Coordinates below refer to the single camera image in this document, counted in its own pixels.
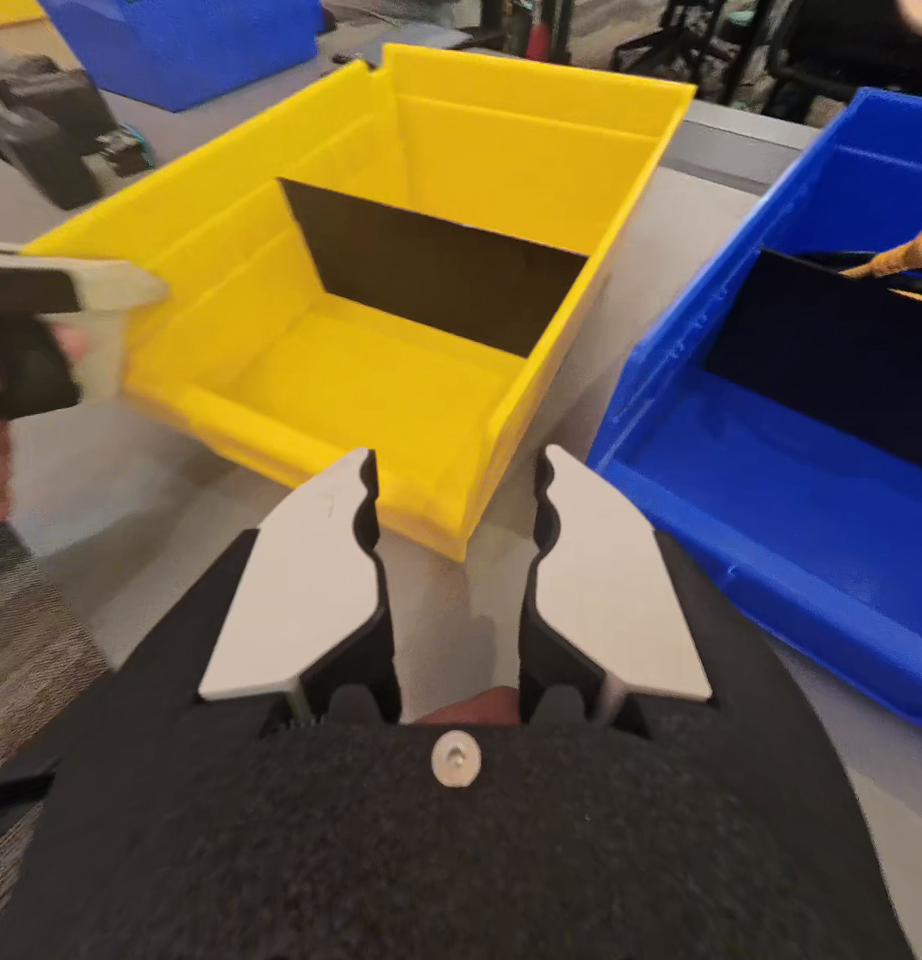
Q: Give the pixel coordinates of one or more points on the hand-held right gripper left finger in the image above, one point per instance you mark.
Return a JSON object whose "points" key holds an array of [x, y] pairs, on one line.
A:
{"points": [[296, 600]]}

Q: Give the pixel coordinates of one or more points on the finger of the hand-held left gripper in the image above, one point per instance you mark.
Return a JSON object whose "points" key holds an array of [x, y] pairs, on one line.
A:
{"points": [[123, 289], [101, 352]]}

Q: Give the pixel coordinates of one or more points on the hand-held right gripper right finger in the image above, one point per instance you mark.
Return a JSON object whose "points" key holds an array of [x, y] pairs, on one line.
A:
{"points": [[618, 600]]}

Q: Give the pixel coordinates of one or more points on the blue storage bin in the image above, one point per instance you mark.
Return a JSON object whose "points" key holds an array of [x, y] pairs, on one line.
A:
{"points": [[191, 45], [768, 540]]}

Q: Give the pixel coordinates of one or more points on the yellow storage bin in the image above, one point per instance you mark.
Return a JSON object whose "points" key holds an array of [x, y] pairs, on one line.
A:
{"points": [[7, 10], [371, 390]]}

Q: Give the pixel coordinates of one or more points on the black electronic equipment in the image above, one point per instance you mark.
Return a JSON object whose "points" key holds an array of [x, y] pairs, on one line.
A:
{"points": [[48, 112]]}

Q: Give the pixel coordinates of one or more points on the dark bin divider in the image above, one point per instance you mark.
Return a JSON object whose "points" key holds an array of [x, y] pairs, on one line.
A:
{"points": [[821, 375], [431, 277]]}

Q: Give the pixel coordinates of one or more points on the black office chair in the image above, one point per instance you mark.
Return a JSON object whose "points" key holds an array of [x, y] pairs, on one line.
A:
{"points": [[806, 52]]}

